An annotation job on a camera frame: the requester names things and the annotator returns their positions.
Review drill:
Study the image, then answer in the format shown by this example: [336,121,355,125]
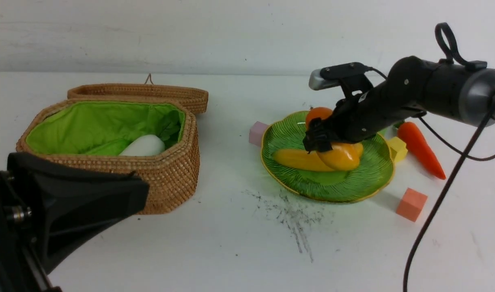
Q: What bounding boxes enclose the woven rattan basket green lining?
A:
[16,97,200,215]

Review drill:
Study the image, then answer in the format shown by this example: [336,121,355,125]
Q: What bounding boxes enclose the yellow banana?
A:
[271,142,364,172]

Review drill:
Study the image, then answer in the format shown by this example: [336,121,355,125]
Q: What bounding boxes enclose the green leaf-shaped glass plate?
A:
[260,111,395,204]

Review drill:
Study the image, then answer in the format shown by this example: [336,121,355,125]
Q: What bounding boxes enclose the orange foam cube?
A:
[396,187,428,222]

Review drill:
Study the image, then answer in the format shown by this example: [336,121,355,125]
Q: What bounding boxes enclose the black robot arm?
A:
[303,56,495,152]

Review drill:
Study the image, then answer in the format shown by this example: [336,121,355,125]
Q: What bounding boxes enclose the white radish with leaves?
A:
[119,117,181,157]

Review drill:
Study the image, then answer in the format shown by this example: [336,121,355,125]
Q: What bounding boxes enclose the yellow foam cube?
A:
[387,137,408,164]

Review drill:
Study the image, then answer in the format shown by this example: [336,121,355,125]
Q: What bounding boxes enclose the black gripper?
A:
[303,77,426,152]

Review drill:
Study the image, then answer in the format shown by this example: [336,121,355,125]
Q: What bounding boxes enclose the pink foam cube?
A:
[249,121,269,147]

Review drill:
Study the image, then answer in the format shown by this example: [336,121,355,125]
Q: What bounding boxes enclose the orange yellow mango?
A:
[305,107,364,171]

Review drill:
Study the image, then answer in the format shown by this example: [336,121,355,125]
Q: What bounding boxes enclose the black camera cable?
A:
[363,66,495,292]

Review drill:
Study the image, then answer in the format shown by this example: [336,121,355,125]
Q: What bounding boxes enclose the orange carrot with leaves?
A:
[394,121,446,180]

